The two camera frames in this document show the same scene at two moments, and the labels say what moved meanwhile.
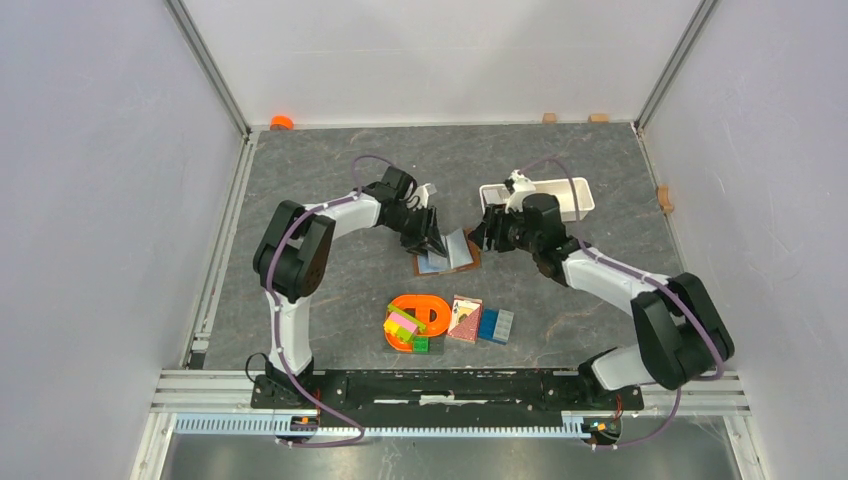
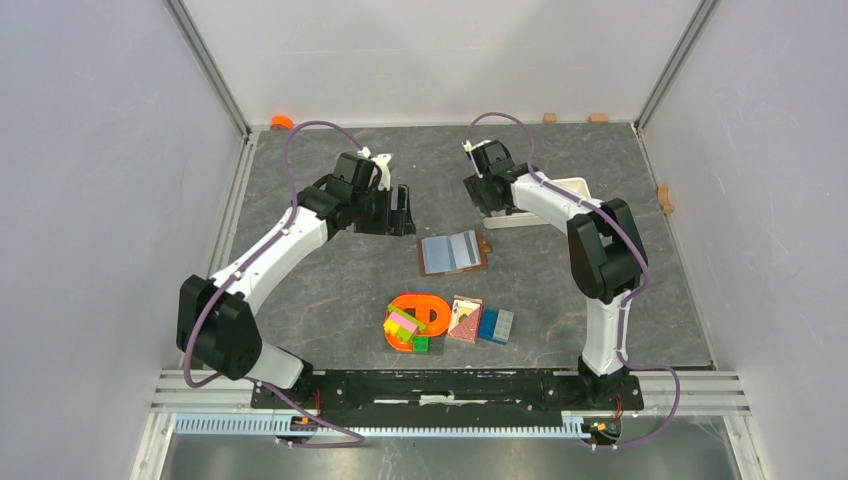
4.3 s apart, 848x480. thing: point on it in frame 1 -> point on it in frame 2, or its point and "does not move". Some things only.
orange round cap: [281, 123] does not move
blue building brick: [487, 323] does not move
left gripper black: [420, 243] -> [400, 220]
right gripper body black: [510, 234] -> [477, 189]
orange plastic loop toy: [431, 311] does not move
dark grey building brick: [436, 345] does not move
